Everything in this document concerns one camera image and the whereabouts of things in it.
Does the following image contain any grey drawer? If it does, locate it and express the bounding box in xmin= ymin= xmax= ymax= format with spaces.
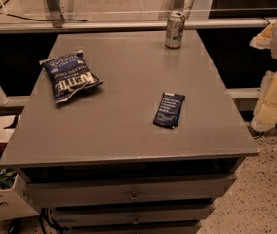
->
xmin=53 ymin=205 xmax=215 ymax=227
xmin=28 ymin=174 xmax=236 ymax=208

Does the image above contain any metal frame rail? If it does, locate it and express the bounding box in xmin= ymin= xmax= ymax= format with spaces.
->
xmin=0 ymin=17 xmax=277 ymax=34

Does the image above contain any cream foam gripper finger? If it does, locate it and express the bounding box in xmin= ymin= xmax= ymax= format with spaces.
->
xmin=250 ymin=24 xmax=273 ymax=50
xmin=251 ymin=71 xmax=277 ymax=132

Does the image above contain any blue rxbar blueberry wrapper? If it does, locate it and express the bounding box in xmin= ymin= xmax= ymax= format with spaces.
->
xmin=153 ymin=93 xmax=185 ymax=129

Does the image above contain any grey drawer cabinet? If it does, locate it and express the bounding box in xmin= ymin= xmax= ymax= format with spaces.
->
xmin=0 ymin=30 xmax=257 ymax=234

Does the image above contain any silver 7up soda can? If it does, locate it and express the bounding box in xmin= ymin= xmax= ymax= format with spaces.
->
xmin=165 ymin=11 xmax=185 ymax=48

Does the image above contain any black cable behind glass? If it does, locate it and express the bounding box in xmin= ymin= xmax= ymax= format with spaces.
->
xmin=0 ymin=0 xmax=89 ymax=23

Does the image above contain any top grey drawer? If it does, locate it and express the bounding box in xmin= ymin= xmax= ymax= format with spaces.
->
xmin=28 ymin=174 xmax=236 ymax=208

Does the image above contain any blue kettle chips bag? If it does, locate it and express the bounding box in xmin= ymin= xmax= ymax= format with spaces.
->
xmin=40 ymin=50 xmax=103 ymax=103

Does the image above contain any white cardboard box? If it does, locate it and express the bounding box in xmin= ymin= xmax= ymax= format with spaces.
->
xmin=0 ymin=115 xmax=39 ymax=221

